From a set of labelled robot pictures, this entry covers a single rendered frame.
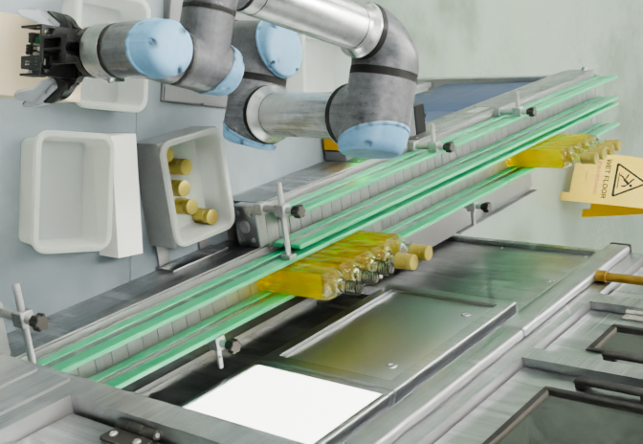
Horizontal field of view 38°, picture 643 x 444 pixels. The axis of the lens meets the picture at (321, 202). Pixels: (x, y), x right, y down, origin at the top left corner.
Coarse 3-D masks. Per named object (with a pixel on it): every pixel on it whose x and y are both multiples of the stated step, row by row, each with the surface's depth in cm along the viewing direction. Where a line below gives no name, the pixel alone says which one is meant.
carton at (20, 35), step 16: (0, 16) 137; (16, 16) 139; (0, 32) 137; (16, 32) 139; (32, 32) 141; (0, 48) 138; (16, 48) 140; (0, 64) 138; (16, 64) 140; (0, 80) 138; (16, 80) 140; (32, 80) 142; (0, 96) 142
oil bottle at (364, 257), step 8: (328, 248) 209; (336, 248) 208; (344, 248) 207; (352, 248) 207; (344, 256) 202; (352, 256) 201; (360, 256) 201; (368, 256) 201; (360, 264) 200; (368, 264) 200
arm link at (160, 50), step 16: (112, 32) 123; (128, 32) 120; (144, 32) 118; (160, 32) 118; (176, 32) 120; (112, 48) 122; (128, 48) 120; (144, 48) 118; (160, 48) 118; (176, 48) 120; (112, 64) 123; (128, 64) 121; (144, 64) 119; (160, 64) 118; (176, 64) 120; (160, 80) 125; (176, 80) 126
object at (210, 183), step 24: (168, 144) 188; (192, 144) 203; (216, 144) 200; (192, 168) 203; (216, 168) 202; (168, 192) 189; (192, 192) 204; (216, 192) 204; (192, 216) 204; (192, 240) 195
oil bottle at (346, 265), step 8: (312, 256) 204; (320, 256) 204; (328, 256) 203; (336, 256) 202; (312, 264) 201; (320, 264) 200; (328, 264) 198; (336, 264) 197; (344, 264) 197; (352, 264) 197; (344, 272) 196; (352, 272) 196
